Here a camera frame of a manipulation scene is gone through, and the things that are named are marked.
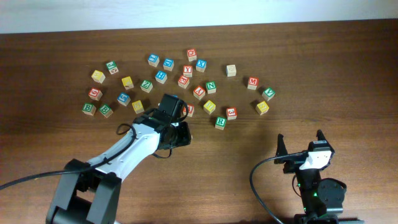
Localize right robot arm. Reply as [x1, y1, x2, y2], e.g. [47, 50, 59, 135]
[274, 129, 364, 223]

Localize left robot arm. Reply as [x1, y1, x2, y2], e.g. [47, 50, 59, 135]
[45, 94, 192, 224]

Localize red A block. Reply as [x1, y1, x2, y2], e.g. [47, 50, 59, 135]
[182, 104, 195, 117]

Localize yellow S block left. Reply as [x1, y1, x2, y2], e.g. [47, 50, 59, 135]
[132, 100, 144, 114]

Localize yellow s block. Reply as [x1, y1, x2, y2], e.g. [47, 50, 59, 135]
[256, 101, 269, 115]
[132, 100, 144, 114]

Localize green Z block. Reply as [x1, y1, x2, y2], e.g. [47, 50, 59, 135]
[140, 80, 153, 93]

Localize blue H block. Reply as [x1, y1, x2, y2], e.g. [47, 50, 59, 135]
[155, 70, 167, 84]

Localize red E block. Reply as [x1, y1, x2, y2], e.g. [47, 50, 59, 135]
[177, 75, 190, 89]

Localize red Y block tilted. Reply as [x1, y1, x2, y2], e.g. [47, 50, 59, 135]
[193, 86, 206, 100]

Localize blue 5 block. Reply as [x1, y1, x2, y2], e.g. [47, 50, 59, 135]
[117, 93, 131, 106]

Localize yellow block centre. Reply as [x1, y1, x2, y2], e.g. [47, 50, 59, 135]
[203, 100, 216, 114]

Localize yellow S block right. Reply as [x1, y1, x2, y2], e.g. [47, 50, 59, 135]
[256, 101, 269, 115]

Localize yellow block upper left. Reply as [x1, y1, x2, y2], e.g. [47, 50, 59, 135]
[121, 76, 134, 90]

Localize green R block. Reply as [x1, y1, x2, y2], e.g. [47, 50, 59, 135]
[215, 117, 227, 130]

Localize blue D block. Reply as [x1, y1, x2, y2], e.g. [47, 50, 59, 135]
[163, 58, 175, 71]

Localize green N block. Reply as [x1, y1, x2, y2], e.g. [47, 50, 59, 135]
[206, 81, 217, 94]

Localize green V block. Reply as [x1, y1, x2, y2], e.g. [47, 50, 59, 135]
[262, 87, 275, 101]

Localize green B block right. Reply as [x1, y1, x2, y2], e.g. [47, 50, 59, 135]
[99, 104, 113, 118]

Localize green b block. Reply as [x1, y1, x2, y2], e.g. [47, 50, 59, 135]
[81, 103, 96, 116]
[99, 104, 113, 118]

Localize blue block top left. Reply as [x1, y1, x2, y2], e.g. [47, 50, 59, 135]
[147, 54, 160, 67]

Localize red 3 block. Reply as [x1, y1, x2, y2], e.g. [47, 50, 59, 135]
[226, 107, 238, 120]

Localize blue X block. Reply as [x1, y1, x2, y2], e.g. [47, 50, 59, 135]
[196, 59, 207, 72]

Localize red C block top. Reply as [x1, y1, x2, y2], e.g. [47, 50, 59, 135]
[187, 49, 197, 62]

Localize red 9 block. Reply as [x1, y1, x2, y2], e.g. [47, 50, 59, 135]
[88, 88, 103, 101]

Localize red M block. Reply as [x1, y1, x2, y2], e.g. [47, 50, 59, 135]
[247, 77, 259, 90]

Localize green J block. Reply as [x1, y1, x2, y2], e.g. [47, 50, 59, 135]
[106, 61, 119, 75]

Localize green B block left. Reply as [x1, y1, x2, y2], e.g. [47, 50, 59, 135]
[81, 103, 96, 116]

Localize yellow block far left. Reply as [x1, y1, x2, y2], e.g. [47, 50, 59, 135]
[91, 70, 106, 83]

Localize plain wooden block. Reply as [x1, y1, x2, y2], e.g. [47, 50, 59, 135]
[226, 65, 237, 77]

